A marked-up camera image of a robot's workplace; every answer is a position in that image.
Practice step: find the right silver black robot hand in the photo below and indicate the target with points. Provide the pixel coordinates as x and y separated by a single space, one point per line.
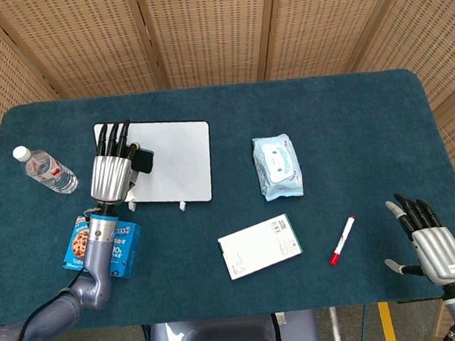
434 245

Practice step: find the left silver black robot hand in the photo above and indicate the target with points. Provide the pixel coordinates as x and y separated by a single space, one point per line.
110 167

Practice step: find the black whiteboard eraser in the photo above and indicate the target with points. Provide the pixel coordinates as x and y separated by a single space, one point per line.
144 161

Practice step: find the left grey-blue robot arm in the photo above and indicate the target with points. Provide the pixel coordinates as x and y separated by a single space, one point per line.
62 291

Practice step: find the clear plastic water bottle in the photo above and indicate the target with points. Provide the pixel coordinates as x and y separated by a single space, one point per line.
48 169

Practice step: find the blue cookie box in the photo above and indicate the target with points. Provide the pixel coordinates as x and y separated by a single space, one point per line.
124 247

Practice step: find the white flat cardboard box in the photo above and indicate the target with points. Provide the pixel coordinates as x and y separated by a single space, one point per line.
259 246

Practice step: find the white magnetic whiteboard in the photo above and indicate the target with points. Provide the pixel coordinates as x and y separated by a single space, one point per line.
170 164

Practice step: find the red capped whiteboard marker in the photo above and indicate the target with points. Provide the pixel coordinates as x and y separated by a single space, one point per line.
342 240

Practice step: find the dark teal table mat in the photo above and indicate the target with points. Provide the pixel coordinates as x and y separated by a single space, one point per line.
245 108

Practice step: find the light blue wet wipes pack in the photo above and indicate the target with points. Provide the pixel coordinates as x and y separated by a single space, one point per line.
277 165

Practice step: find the woven bamboo folding screen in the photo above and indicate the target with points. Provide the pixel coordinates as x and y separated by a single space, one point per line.
214 30

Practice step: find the grey-blue robot torso base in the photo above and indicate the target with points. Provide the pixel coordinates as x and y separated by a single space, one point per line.
227 339

